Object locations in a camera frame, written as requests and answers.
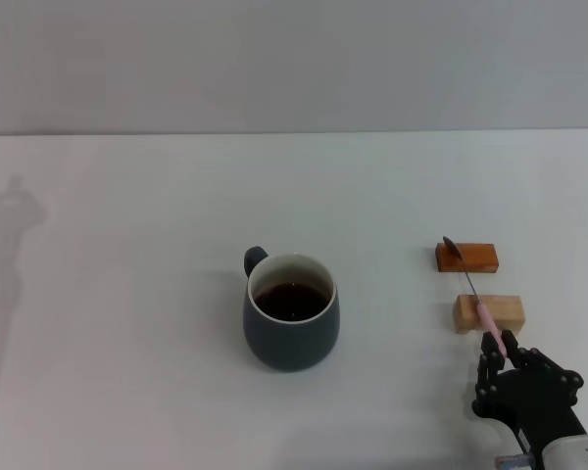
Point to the dark brown coffee liquid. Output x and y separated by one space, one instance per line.
291 301

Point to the light wooden arch block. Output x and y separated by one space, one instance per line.
504 311

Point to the dark orange wooden block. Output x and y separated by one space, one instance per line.
477 258

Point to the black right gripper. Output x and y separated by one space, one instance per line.
526 399

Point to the dark grey ceramic cup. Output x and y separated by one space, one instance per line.
289 343

